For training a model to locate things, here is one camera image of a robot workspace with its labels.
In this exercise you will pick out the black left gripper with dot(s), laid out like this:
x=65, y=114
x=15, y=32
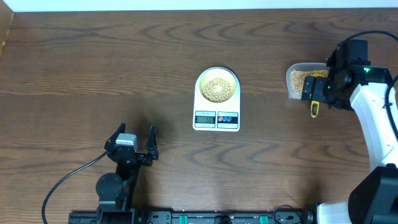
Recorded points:
x=150, y=152

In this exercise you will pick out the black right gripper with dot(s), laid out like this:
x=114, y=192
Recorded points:
x=316, y=94

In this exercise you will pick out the yellow measuring scoop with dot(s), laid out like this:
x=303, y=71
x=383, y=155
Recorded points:
x=317, y=95

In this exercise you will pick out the yellow plastic bowl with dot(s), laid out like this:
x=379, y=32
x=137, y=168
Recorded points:
x=219, y=72

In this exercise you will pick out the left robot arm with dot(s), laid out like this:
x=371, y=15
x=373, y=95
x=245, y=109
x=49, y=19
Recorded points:
x=116, y=189

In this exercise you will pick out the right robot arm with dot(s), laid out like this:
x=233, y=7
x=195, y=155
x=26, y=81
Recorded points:
x=354, y=84

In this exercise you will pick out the white digital kitchen scale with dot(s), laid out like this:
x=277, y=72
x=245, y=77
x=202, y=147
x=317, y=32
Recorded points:
x=208, y=116

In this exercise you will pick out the soybeans in yellow bowl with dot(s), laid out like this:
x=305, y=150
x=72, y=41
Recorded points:
x=217, y=90

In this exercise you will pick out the soybeans pile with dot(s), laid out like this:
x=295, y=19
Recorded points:
x=298, y=78

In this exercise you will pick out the clear plastic container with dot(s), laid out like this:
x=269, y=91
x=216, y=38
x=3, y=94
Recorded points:
x=301, y=67

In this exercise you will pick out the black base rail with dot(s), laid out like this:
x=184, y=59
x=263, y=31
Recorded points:
x=166, y=217

